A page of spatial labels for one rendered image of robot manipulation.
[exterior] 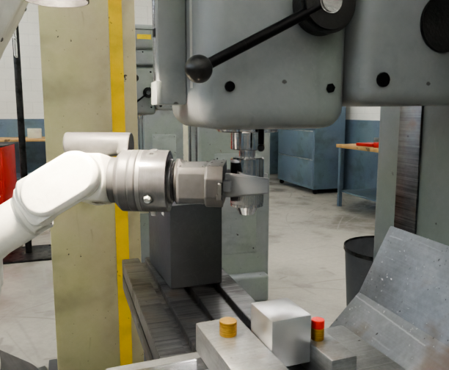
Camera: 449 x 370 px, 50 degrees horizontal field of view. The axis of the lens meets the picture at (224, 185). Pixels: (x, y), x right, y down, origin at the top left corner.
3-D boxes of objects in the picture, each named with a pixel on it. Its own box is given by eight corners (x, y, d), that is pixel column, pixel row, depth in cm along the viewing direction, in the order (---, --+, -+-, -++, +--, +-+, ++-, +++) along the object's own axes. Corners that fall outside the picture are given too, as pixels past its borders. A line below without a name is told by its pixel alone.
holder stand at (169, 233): (170, 289, 106) (169, 199, 103) (149, 260, 126) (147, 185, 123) (222, 283, 110) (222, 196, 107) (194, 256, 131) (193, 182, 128)
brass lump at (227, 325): (222, 339, 59) (222, 325, 59) (216, 332, 61) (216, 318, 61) (239, 336, 60) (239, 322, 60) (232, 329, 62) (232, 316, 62)
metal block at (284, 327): (271, 370, 57) (272, 321, 56) (250, 347, 62) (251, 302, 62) (309, 362, 59) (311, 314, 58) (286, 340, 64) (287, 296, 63)
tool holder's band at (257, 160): (255, 161, 71) (256, 155, 71) (269, 164, 67) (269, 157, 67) (225, 162, 70) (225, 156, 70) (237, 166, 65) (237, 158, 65)
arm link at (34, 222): (105, 181, 64) (17, 235, 64) (122, 189, 73) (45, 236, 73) (81, 140, 65) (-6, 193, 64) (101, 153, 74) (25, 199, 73)
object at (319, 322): (315, 342, 58) (315, 322, 58) (308, 336, 60) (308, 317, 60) (326, 340, 59) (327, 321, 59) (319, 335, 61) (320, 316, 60)
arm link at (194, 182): (222, 153, 62) (130, 152, 63) (221, 227, 63) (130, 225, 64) (227, 146, 74) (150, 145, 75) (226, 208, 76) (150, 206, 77)
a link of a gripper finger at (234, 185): (268, 197, 67) (223, 196, 67) (268, 173, 66) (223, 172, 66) (268, 199, 65) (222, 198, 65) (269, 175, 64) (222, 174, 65)
